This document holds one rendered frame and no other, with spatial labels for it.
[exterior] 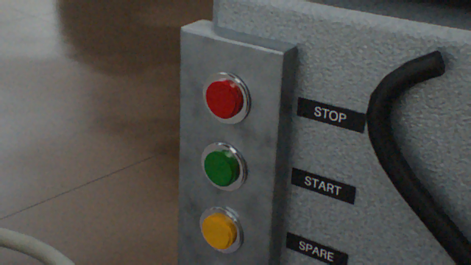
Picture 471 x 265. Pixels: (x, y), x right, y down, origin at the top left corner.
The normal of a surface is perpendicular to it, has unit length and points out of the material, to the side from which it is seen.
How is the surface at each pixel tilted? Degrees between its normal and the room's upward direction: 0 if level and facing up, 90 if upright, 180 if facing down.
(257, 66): 90
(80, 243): 0
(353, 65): 90
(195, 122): 90
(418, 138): 90
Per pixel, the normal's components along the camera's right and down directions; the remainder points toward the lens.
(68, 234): 0.04, -0.90
